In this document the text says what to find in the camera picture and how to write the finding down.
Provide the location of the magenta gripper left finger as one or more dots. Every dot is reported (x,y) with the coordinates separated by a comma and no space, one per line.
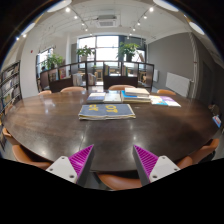
(74,168)

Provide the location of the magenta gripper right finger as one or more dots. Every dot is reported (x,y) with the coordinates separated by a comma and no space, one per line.
(150,167)

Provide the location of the grey towel with yellow print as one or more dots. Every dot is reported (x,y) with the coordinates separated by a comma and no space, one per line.
(106,111)

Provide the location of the orange chair near front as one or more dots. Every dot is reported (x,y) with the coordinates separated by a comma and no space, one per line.
(119,183)

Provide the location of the orange chair front right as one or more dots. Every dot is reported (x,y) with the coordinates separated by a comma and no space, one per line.
(207,150)

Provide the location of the orange chair front left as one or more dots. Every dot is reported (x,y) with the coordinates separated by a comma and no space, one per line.
(24,155)

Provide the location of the colourful magazine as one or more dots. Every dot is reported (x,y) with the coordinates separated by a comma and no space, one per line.
(163,100)

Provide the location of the dark blue book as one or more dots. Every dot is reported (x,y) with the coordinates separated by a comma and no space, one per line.
(96,97)

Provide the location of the stack of blue white books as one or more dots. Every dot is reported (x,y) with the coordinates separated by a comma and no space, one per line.
(135,95)

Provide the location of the orange chair far right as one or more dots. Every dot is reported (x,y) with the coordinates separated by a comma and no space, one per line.
(166,92)

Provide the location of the white open book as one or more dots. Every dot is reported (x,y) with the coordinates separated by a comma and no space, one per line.
(112,98)

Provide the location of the orange chair far centre-left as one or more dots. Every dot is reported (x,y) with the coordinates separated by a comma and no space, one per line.
(72,89)

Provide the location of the orange chair far left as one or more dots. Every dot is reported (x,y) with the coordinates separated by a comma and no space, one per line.
(45,92)

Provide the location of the orange chair far centre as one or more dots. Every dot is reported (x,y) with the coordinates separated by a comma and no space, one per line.
(120,87)

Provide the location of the dark partition shelf unit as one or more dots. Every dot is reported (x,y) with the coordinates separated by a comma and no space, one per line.
(104,73)

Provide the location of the potted plant by window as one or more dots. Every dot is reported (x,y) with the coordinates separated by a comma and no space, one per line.
(53,61)

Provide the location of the potted plant left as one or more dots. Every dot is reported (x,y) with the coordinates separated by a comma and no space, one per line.
(84,53)

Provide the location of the potted plant right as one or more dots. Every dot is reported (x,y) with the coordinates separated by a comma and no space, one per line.
(127,51)

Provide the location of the ceiling air conditioner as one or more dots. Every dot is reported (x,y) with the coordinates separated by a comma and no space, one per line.
(105,21)

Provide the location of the white wall radiator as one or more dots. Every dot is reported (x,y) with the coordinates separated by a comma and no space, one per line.
(178,84)

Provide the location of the bookshelf on left wall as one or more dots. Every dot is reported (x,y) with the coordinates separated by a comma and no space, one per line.
(10,91)

